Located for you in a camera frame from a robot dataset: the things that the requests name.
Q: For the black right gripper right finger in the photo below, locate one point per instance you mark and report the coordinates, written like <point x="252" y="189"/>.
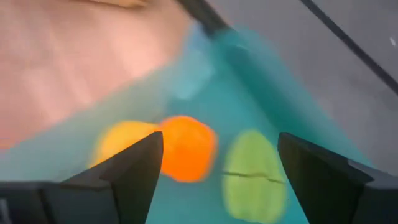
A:
<point x="317" y="180"/>

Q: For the smooth orange toy orange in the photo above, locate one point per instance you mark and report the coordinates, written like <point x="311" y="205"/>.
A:
<point x="189" y="149"/>

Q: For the teal translucent plastic container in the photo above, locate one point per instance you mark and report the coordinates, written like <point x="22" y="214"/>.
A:
<point x="236" y="109"/>

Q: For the yellow toy lemon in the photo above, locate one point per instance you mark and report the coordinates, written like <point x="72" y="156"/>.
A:
<point x="124" y="137"/>

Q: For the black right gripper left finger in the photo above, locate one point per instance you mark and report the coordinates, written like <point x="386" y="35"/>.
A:
<point x="136" y="180"/>

